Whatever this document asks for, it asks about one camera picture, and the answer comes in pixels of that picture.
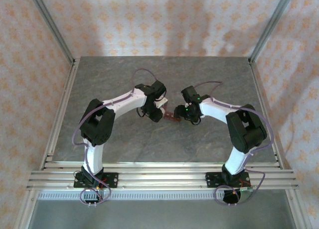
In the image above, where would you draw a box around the orange patterned white curtain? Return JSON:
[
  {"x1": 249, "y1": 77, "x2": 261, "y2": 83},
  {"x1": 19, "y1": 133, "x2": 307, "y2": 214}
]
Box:
[{"x1": 0, "y1": 0, "x2": 319, "y2": 229}]

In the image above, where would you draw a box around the grey slotted cable duct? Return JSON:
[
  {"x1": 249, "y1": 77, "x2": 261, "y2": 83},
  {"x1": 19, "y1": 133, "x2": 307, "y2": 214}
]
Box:
[{"x1": 37, "y1": 191, "x2": 252, "y2": 201}]

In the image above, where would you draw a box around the grey metal panel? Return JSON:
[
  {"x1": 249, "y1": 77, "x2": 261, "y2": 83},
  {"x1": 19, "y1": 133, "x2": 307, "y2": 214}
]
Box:
[{"x1": 27, "y1": 199, "x2": 297, "y2": 229}]

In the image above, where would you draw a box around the green circuit board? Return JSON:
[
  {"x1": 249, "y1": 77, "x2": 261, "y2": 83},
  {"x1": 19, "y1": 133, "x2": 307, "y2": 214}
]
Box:
[{"x1": 238, "y1": 186, "x2": 254, "y2": 197}]

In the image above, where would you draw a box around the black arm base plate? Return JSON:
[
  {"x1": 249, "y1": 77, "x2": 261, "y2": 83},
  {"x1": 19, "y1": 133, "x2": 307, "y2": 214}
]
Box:
[
  {"x1": 205, "y1": 171, "x2": 250, "y2": 189},
  {"x1": 74, "y1": 172, "x2": 119, "y2": 189}
]

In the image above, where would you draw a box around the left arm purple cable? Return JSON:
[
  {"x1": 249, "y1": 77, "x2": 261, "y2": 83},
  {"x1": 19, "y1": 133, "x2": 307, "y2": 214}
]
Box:
[{"x1": 71, "y1": 68, "x2": 161, "y2": 207}]

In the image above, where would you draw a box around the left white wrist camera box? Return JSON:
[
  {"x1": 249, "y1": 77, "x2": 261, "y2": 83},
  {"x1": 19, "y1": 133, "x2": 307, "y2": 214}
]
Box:
[{"x1": 155, "y1": 98, "x2": 168, "y2": 110}]

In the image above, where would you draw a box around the brown weekly pill organizer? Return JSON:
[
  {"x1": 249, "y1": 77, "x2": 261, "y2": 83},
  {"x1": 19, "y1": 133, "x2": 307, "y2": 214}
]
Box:
[{"x1": 164, "y1": 111, "x2": 182, "y2": 123}]

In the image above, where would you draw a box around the aluminium side rail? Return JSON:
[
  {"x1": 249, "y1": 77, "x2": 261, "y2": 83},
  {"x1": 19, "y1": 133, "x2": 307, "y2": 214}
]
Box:
[
  {"x1": 249, "y1": 59, "x2": 285, "y2": 169},
  {"x1": 41, "y1": 58, "x2": 80, "y2": 169}
]

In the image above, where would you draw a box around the aluminium mounting rail frame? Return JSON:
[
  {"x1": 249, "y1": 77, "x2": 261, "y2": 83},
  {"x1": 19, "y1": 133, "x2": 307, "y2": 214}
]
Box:
[{"x1": 26, "y1": 161, "x2": 300, "y2": 191}]

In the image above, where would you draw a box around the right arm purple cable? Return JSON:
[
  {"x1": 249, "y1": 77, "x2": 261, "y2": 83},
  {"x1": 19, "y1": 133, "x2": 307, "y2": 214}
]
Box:
[{"x1": 194, "y1": 81, "x2": 274, "y2": 206}]

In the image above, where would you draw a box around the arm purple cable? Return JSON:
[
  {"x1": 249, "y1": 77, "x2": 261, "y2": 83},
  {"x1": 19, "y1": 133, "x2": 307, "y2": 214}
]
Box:
[
  {"x1": 194, "y1": 81, "x2": 274, "y2": 206},
  {"x1": 71, "y1": 68, "x2": 161, "y2": 207}
]

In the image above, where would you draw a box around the aluminium corner post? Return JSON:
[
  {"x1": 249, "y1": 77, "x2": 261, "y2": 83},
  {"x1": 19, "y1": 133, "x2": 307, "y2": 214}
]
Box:
[
  {"x1": 26, "y1": 0, "x2": 75, "y2": 64},
  {"x1": 249, "y1": 0, "x2": 297, "y2": 64}
]

